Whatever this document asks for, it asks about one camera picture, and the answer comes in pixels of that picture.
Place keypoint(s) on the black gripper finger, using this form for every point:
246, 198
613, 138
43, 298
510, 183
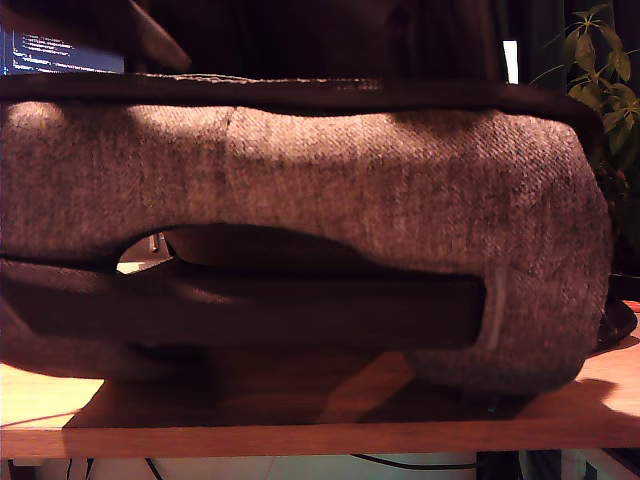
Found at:
125, 30

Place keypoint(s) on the grey fabric backpack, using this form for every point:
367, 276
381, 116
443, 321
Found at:
350, 175

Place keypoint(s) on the monitor showing dark code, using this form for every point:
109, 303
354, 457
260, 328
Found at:
50, 55

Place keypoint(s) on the dark curtain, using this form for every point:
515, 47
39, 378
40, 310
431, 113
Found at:
535, 20

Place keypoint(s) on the green leafy houseplant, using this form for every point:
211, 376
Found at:
605, 75

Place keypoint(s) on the black table leg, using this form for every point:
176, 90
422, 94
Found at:
497, 466

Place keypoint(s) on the monitor showing camera views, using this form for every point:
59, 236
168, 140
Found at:
510, 62

